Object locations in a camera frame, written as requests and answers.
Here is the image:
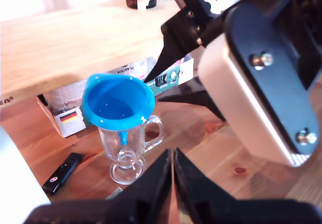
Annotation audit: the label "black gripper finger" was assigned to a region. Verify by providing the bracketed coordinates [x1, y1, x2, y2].
[174, 147, 237, 224]
[117, 148, 173, 224]
[157, 77, 227, 122]
[143, 7, 203, 83]

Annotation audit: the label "blue plastic funnel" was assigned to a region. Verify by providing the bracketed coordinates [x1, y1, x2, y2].
[82, 73, 156, 145]

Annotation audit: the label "red white printed package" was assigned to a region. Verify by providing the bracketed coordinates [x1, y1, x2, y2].
[108, 56, 158, 83]

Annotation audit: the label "small black stick device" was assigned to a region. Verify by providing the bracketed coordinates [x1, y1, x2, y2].
[42, 153, 83, 194]

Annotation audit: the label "wooden shelf board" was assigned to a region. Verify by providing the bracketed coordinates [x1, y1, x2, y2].
[0, 0, 187, 104]

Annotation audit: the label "cardboard box with German flag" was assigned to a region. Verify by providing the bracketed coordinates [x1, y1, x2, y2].
[37, 54, 195, 138]

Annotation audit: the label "transparent food package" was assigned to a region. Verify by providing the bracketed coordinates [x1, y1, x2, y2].
[44, 79, 89, 115]

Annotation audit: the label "white Google bottle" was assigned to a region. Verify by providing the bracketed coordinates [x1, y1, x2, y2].
[0, 125, 52, 224]

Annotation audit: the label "clear glass cup with handle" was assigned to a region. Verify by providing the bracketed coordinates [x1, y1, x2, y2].
[97, 114, 165, 186]

